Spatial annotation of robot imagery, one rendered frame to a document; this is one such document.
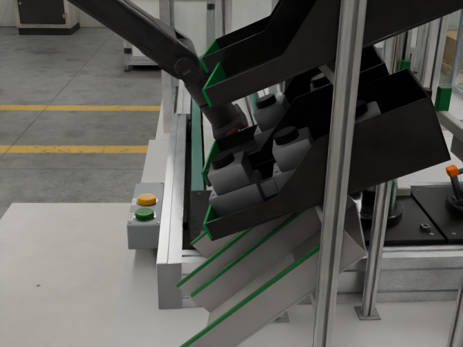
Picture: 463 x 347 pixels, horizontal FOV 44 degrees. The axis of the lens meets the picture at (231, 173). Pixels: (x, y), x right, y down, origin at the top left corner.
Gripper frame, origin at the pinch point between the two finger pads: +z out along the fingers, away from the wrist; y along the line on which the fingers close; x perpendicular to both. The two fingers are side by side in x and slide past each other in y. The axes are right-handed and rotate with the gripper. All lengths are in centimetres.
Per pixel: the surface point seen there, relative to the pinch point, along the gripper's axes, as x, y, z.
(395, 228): -17.0, -9.0, 26.4
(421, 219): -22.5, -5.9, 30.0
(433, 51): -67, 102, 47
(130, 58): 111, 522, 53
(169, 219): 21.5, -0.5, 2.6
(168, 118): 26, 82, 7
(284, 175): -7.5, -45.3, -15.0
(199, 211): 15.7, 0.9, 5.2
